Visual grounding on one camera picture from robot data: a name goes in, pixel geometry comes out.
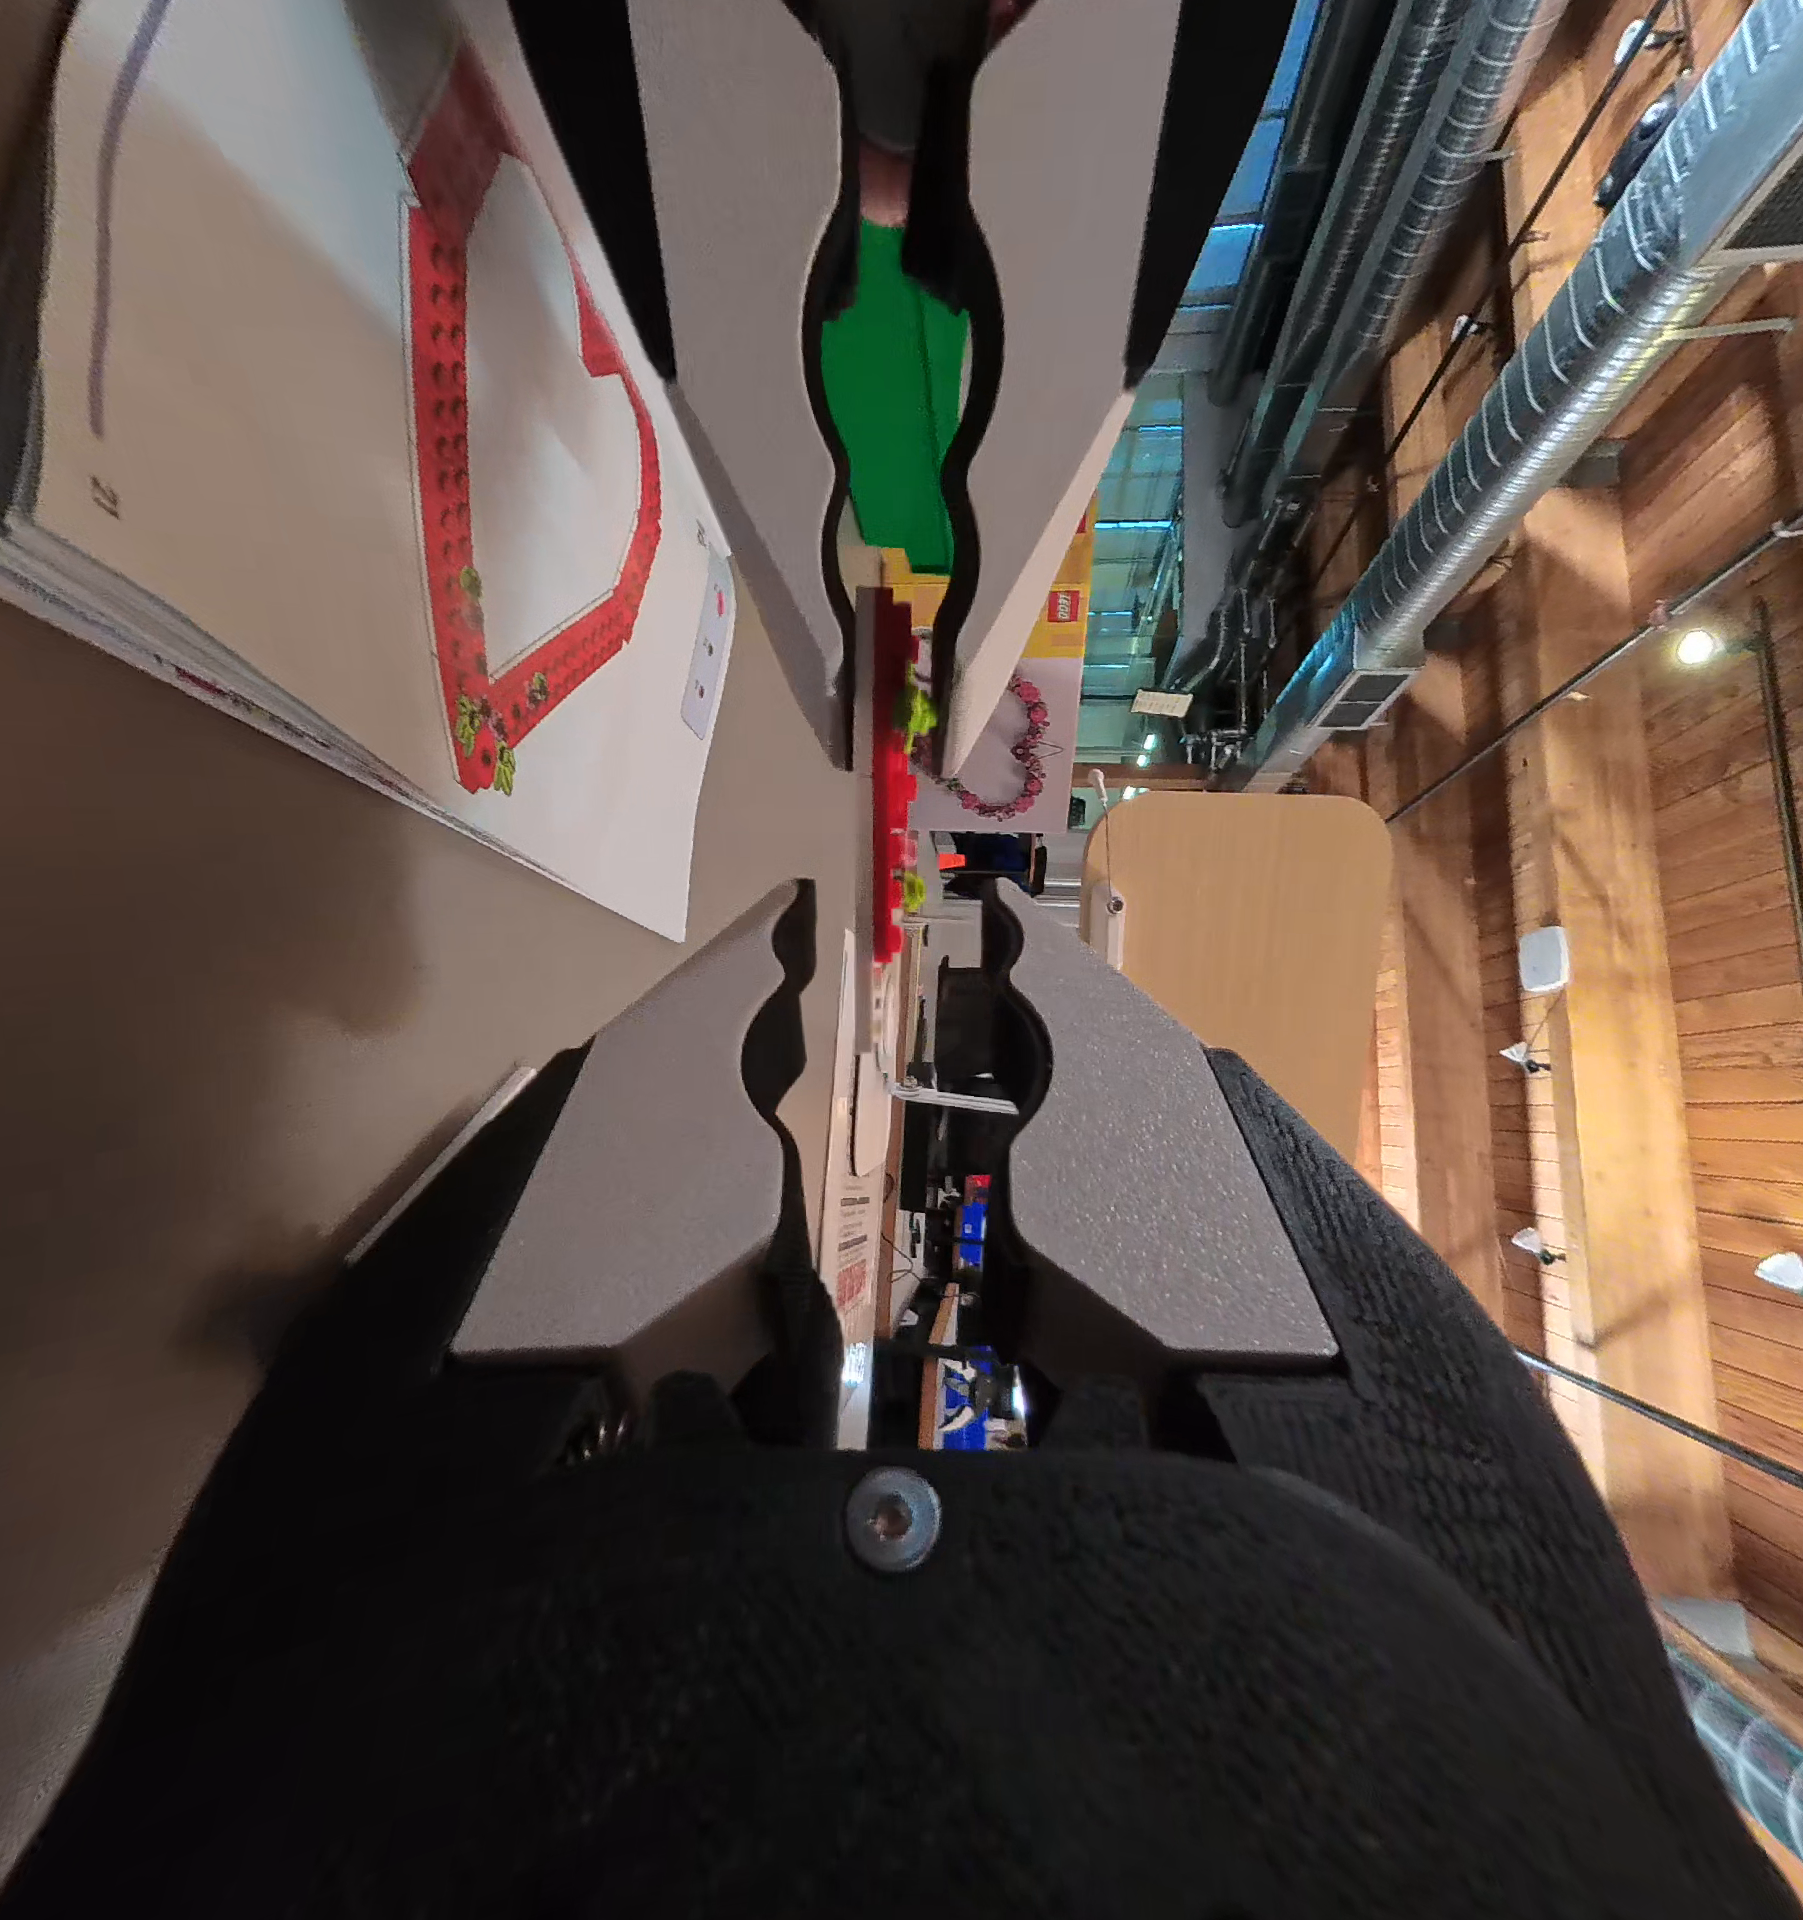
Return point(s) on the green lego baseplate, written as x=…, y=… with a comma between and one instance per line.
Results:
x=896, y=418

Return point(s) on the blue storage bin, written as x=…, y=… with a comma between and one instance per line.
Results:
x=976, y=1225

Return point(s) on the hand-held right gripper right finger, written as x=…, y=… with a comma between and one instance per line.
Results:
x=1156, y=1202

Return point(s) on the white wall box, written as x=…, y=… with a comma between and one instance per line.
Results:
x=1544, y=964

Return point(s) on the wooden folding tabletop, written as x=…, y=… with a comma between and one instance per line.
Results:
x=1245, y=929

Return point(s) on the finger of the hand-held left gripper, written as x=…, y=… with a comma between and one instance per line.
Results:
x=1070, y=223
x=734, y=223

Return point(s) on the silver spiral duct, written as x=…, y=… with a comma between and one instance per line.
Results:
x=1771, y=1769
x=1517, y=407

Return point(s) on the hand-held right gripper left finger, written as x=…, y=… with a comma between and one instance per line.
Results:
x=646, y=1202

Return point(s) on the person's left hand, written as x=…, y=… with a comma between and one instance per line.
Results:
x=884, y=183

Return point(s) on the black computer monitor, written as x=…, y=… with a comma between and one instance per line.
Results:
x=971, y=1020

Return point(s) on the lego instruction booklet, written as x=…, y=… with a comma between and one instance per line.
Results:
x=240, y=375

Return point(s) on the yellow lego box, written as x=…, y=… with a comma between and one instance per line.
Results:
x=1035, y=750

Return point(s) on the white flat device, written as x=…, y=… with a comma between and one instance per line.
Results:
x=872, y=1119

